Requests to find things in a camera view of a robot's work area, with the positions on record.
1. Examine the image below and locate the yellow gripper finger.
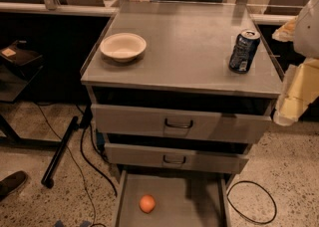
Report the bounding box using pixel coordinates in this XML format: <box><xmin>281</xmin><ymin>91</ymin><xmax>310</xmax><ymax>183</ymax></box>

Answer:
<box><xmin>272</xmin><ymin>17</ymin><xmax>297</xmax><ymax>42</ymax></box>
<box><xmin>273</xmin><ymin>58</ymin><xmax>319</xmax><ymax>126</ymax></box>

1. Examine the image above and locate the orange fruit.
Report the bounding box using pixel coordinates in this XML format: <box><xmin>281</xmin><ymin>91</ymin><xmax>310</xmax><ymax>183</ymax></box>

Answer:
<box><xmin>139</xmin><ymin>194</ymin><xmax>156</xmax><ymax>214</ymax></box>

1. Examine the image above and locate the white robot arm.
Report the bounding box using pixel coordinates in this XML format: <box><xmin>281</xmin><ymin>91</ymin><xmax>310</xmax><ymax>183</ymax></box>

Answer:
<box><xmin>272</xmin><ymin>0</ymin><xmax>319</xmax><ymax>126</ymax></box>

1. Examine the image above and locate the grey metal drawer cabinet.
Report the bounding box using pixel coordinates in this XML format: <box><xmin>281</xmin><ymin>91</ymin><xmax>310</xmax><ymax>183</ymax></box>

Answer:
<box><xmin>80</xmin><ymin>0</ymin><xmax>284</xmax><ymax>227</ymax></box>

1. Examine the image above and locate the top grey drawer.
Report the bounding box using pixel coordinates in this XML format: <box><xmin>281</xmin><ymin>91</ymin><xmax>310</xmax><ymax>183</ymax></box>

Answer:
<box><xmin>92</xmin><ymin>104</ymin><xmax>270</xmax><ymax>143</ymax></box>

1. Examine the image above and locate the bottom grey open drawer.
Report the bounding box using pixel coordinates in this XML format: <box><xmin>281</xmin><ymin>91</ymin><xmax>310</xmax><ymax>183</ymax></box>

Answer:
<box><xmin>112</xmin><ymin>169</ymin><xmax>230</xmax><ymax>227</ymax></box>

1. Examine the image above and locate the middle grey drawer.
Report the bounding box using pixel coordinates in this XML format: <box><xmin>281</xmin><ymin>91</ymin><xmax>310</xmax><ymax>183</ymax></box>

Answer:
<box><xmin>105</xmin><ymin>143</ymin><xmax>248</xmax><ymax>174</ymax></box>

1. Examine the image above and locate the blue soda can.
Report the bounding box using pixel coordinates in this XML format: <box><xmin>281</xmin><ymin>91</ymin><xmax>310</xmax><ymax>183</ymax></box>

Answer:
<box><xmin>228</xmin><ymin>29</ymin><xmax>260</xmax><ymax>74</ymax></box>

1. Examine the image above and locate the white paper bowl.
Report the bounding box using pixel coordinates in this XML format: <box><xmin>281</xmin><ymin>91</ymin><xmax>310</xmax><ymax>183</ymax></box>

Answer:
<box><xmin>100</xmin><ymin>33</ymin><xmax>147</xmax><ymax>63</ymax></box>

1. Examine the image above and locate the black box on shelf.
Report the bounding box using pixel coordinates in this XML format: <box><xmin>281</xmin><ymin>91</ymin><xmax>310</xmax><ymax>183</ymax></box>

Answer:
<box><xmin>0</xmin><ymin>40</ymin><xmax>44</xmax><ymax>80</ymax></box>

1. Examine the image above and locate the black metal floor bar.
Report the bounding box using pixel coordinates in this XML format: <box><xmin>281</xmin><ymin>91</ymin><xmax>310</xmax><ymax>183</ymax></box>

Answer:
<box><xmin>41</xmin><ymin>116</ymin><xmax>78</xmax><ymax>189</ymax></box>

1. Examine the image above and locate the dark side table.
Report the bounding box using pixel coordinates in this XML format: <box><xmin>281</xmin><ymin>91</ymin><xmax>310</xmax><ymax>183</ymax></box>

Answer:
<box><xmin>0</xmin><ymin>65</ymin><xmax>61</xmax><ymax>150</ymax></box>

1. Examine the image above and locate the dark shoe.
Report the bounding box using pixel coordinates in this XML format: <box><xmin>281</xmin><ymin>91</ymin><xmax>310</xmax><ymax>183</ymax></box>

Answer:
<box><xmin>0</xmin><ymin>170</ymin><xmax>28</xmax><ymax>201</ymax></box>

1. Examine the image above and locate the black cable loop right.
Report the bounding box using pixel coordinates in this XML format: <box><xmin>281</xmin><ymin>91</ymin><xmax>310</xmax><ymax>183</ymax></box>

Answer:
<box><xmin>226</xmin><ymin>180</ymin><xmax>278</xmax><ymax>226</ymax></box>

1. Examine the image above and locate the black cable left floor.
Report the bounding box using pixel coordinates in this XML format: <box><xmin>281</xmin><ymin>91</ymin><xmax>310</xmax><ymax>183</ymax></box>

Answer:
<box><xmin>33</xmin><ymin>102</ymin><xmax>119</xmax><ymax>227</ymax></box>

